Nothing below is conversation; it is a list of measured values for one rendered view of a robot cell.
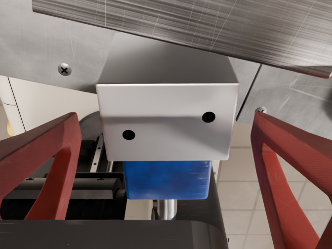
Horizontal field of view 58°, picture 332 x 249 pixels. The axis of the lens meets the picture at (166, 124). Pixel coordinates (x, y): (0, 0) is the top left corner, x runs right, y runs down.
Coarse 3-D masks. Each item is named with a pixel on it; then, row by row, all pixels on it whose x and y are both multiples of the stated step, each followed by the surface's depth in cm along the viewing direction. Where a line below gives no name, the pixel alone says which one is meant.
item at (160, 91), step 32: (128, 64) 11; (160, 64) 11; (192, 64) 11; (224, 64) 11; (128, 96) 10; (160, 96) 10; (192, 96) 10; (224, 96) 11; (128, 128) 11; (160, 128) 11; (192, 128) 11; (224, 128) 11; (128, 160) 12; (160, 160) 12; (192, 160) 12; (128, 192) 15; (160, 192) 15; (192, 192) 15
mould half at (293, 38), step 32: (32, 0) 5; (64, 0) 5; (96, 0) 5; (128, 0) 5; (160, 0) 5; (192, 0) 5; (224, 0) 5; (256, 0) 5; (288, 0) 5; (320, 0) 5; (128, 32) 6; (160, 32) 6; (192, 32) 6; (224, 32) 6; (256, 32) 6; (288, 32) 6; (320, 32) 6; (288, 64) 6; (320, 64) 6
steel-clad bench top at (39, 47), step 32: (0, 0) 14; (0, 32) 15; (32, 32) 15; (64, 32) 15; (96, 32) 15; (0, 64) 16; (32, 64) 16; (64, 64) 16; (96, 64) 16; (256, 64) 16; (256, 96) 17; (288, 96) 17; (320, 96) 17; (320, 128) 18
